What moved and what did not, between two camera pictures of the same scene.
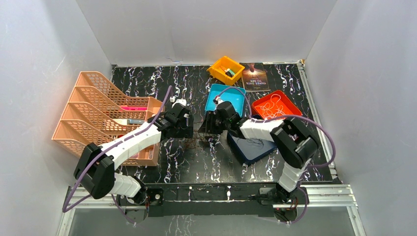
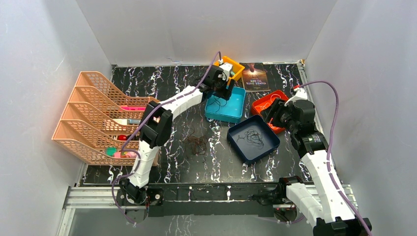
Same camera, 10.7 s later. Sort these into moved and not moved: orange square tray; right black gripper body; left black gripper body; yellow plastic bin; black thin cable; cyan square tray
Moved: right black gripper body; left black gripper body
Not moved: cyan square tray; black thin cable; orange square tray; yellow plastic bin
